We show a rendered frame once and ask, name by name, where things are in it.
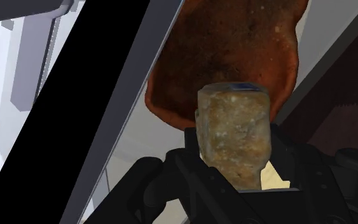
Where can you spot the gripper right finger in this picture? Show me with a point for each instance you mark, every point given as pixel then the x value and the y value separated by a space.
pixel 318 186

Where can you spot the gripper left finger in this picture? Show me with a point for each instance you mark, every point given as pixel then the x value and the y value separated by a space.
pixel 178 186

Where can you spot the tan speckled stone-like block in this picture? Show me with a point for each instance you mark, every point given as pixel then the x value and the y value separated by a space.
pixel 234 136

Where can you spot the dark brown wooden furniture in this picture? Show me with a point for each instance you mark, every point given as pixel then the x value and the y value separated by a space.
pixel 346 102

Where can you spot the rust brown rough vessel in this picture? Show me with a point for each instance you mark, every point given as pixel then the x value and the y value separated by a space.
pixel 222 49

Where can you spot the black panel with grey frame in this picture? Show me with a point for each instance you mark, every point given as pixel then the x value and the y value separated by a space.
pixel 73 111

